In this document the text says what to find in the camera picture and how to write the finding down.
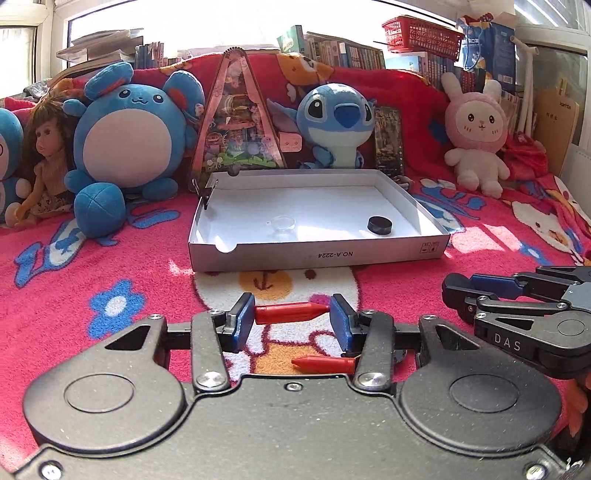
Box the Doraemon plush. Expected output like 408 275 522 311
0 108 32 227

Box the white cardboard box tray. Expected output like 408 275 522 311
188 169 450 272

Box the blue Stitch plush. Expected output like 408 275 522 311
266 83 376 169

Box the black round cylinder container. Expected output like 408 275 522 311
367 216 393 236

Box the stack of books left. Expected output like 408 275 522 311
52 29 143 74

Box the blue paper bag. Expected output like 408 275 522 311
456 13 516 94

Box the small pink cube toy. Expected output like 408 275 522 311
279 132 303 153

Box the smartphone leaning on sofa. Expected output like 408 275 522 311
374 106 404 178

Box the black binder clip on tray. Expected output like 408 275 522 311
191 179 218 210

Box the blue round mouse plush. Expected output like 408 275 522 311
62 62 205 238

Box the red crayon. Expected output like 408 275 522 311
254 302 329 325
291 356 356 375

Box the red cartoon fleece blanket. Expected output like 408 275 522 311
1 54 590 470

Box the pink triangular toy box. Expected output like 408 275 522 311
190 47 287 189

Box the red plastic basket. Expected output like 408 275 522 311
382 16 464 61

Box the brown-haired doll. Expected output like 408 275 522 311
13 92 75 229

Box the pink bunny plush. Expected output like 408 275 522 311
441 72 510 199

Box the row of books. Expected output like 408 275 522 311
276 25 386 73

